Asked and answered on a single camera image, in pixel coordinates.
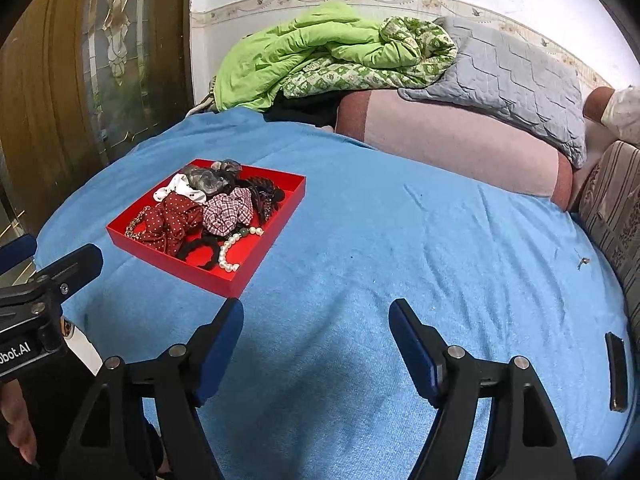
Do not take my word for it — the pearl bead bracelet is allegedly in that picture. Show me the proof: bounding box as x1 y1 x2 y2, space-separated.
218 225 266 274

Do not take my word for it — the black thin hair tie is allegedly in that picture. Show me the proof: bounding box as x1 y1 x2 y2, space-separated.
176 236 224 271

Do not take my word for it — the white cherry print scrunchie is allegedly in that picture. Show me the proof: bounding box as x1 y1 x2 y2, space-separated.
153 172 207 205

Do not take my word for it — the left hand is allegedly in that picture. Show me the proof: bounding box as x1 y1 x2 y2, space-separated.
1 380 37 465

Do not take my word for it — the red plastic tray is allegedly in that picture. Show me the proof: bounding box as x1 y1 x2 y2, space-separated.
106 166 306 297

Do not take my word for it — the red polka dot scrunchie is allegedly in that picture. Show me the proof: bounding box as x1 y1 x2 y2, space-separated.
127 193 204 257

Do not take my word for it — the plaid red white scrunchie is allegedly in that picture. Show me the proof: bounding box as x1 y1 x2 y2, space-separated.
203 188 254 237

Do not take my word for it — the dark brown hair clip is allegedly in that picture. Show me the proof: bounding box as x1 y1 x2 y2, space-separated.
238 177 285 226

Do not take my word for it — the grey fuzzy scrunchie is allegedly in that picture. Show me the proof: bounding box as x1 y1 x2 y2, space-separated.
181 159 242 198

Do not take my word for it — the wooden glass door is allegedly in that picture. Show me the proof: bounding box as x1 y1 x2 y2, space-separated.
1 0 193 243

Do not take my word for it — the blue bed sheet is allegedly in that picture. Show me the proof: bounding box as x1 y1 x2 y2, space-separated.
36 108 630 479

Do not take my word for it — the striped beige cushion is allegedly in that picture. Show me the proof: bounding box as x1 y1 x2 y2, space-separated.
577 140 640 321

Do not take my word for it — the pink pillow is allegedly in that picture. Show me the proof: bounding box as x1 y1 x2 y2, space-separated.
335 90 573 210

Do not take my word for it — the white patterned cloth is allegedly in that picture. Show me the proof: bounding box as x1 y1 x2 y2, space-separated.
601 86 640 148

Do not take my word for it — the green quilt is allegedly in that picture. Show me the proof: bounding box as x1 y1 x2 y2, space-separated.
209 1 458 112

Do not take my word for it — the grey quilted pillow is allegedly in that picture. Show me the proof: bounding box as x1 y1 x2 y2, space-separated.
398 16 587 169

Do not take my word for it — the gold chain bracelet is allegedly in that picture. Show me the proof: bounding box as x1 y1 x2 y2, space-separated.
124 205 152 241

